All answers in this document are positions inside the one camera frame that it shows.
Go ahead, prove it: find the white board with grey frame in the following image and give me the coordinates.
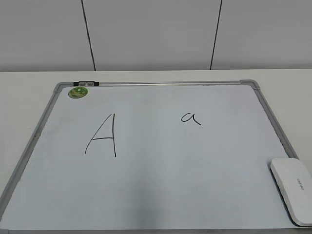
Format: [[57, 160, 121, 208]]
[[0, 80, 312, 234]]

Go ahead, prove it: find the white whiteboard eraser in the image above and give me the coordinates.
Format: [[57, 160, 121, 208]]
[[270, 158, 312, 227]]

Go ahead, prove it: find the round green magnet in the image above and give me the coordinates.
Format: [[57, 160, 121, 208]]
[[68, 87, 88, 99]]

